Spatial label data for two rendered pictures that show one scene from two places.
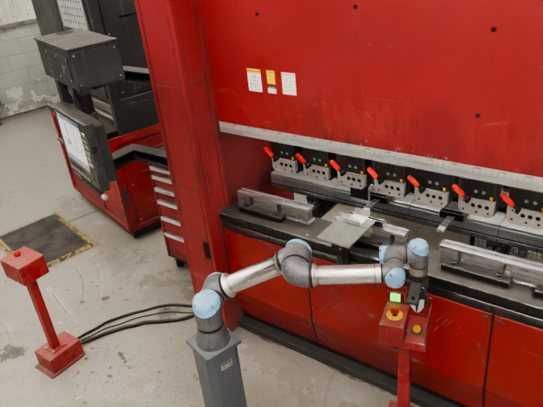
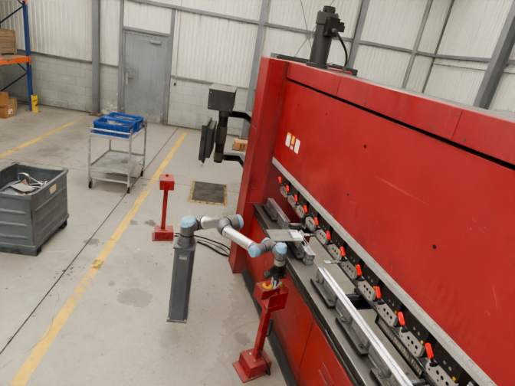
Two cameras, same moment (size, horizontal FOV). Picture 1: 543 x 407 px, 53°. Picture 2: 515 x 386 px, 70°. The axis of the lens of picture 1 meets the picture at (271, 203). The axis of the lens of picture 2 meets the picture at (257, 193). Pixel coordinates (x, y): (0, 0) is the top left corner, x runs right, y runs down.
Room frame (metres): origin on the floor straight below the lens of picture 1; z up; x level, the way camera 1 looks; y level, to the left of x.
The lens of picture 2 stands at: (-0.16, -1.46, 2.41)
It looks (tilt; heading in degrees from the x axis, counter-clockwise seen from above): 22 degrees down; 30
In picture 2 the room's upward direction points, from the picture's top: 10 degrees clockwise
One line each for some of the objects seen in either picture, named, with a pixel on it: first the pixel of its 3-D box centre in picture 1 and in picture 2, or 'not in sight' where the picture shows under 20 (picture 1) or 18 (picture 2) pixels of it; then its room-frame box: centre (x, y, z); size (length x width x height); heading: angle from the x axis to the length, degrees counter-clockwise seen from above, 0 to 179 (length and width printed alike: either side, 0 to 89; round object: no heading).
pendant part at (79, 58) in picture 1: (94, 119); (218, 129); (2.80, 0.87, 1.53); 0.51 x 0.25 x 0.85; 35
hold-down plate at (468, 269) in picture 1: (475, 273); (322, 292); (1.97, -0.87, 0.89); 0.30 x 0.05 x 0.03; 51
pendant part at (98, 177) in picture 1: (87, 145); (208, 138); (2.71, 0.92, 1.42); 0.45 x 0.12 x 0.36; 35
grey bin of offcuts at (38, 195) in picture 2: not in sight; (24, 207); (1.56, 2.39, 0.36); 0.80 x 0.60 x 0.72; 36
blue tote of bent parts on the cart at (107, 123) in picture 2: not in sight; (114, 127); (3.18, 3.10, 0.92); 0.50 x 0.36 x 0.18; 126
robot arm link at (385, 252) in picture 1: (393, 257); (268, 246); (1.82, -0.46, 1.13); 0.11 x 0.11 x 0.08; 79
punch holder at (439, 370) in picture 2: not in sight; (450, 368); (1.40, -1.66, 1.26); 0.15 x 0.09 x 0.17; 51
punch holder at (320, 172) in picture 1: (319, 161); (296, 195); (2.54, -0.27, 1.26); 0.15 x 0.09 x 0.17; 51
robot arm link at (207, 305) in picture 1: (208, 308); (188, 225); (1.86, 0.32, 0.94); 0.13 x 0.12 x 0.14; 169
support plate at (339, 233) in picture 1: (346, 229); (283, 235); (2.29, -0.35, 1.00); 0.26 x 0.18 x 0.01; 141
